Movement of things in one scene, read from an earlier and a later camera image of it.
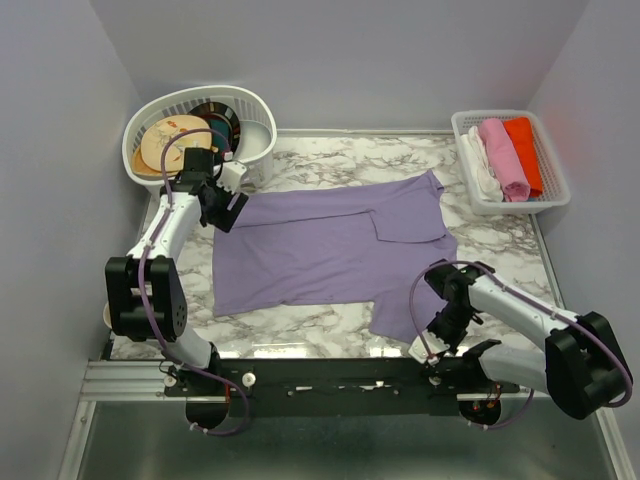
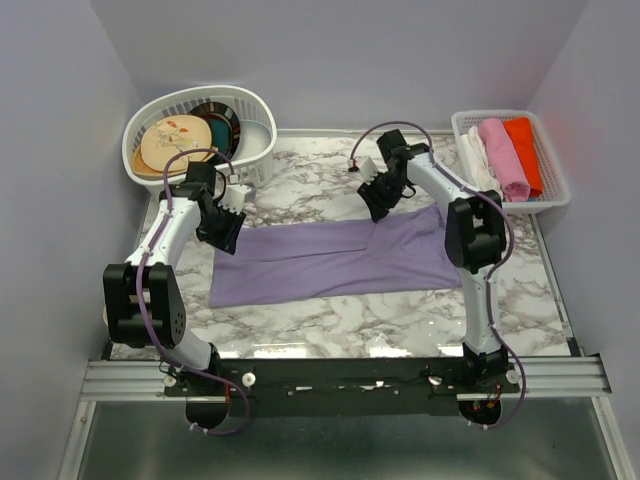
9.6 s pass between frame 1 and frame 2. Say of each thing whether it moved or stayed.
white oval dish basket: stayed
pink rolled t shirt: stayed
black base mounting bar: stayed
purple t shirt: moved
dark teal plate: stayed
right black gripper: moved
